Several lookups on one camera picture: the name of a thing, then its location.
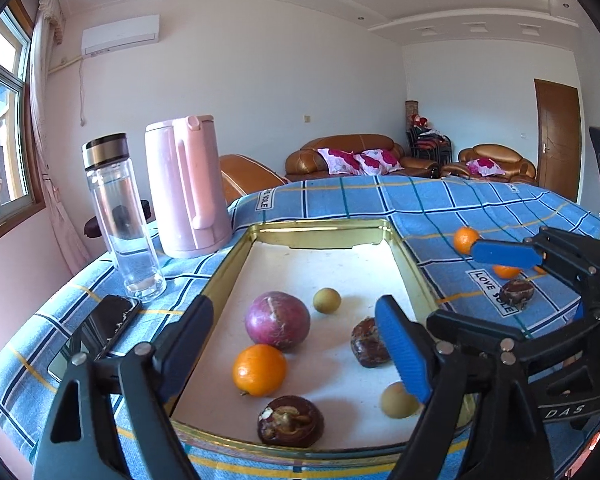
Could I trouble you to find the dark brown dried fruit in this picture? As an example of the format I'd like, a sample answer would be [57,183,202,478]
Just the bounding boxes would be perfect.
[257,396,325,448]
[350,318,391,368]
[498,278,534,310]

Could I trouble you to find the small yellow longan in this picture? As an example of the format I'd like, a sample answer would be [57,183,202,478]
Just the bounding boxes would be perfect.
[312,287,342,314]
[380,382,420,419]

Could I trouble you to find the large orange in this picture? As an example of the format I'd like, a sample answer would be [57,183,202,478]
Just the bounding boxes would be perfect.
[232,344,287,396]

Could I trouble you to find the blue plaid tablecloth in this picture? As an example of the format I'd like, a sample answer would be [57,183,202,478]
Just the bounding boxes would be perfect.
[0,176,600,479]

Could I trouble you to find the brown leather armchair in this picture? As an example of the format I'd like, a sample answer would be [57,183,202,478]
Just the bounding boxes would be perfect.
[440,144,536,185]
[219,154,288,205]

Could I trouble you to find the pink floral cushion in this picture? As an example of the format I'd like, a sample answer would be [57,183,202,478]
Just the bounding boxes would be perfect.
[354,148,403,176]
[466,157,506,178]
[317,148,363,176]

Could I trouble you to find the black smartphone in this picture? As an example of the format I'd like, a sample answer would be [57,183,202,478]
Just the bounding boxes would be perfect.
[47,295,143,382]

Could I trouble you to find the stacked dark chairs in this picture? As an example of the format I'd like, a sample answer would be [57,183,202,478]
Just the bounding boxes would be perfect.
[406,126,453,166]

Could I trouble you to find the gold metal tin tray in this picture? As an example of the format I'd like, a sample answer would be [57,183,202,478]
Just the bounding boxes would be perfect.
[171,219,437,462]

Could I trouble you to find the brown wooden door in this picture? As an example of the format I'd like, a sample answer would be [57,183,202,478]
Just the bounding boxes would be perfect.
[534,79,582,202]

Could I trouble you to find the purple passion fruit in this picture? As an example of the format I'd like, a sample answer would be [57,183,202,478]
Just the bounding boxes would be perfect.
[244,290,311,351]

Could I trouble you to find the dark round stool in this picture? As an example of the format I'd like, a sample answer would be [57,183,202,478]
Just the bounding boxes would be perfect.
[83,200,152,240]

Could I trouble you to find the brown leather sofa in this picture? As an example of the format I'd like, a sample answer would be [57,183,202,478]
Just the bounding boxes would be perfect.
[285,133,440,181]

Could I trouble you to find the pink electric kettle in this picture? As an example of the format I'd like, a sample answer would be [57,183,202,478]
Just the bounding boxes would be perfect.
[145,115,232,258]

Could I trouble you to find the clear glass water bottle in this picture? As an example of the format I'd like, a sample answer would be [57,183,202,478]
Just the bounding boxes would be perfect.
[82,132,166,302]

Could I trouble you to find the pink curtain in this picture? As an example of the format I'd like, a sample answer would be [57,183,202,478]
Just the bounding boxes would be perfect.
[29,0,91,275]

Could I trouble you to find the window with frame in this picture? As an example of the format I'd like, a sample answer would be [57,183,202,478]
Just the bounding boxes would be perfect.
[0,0,44,238]

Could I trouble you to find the white wall air conditioner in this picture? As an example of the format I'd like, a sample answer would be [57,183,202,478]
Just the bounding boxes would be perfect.
[81,14,160,58]

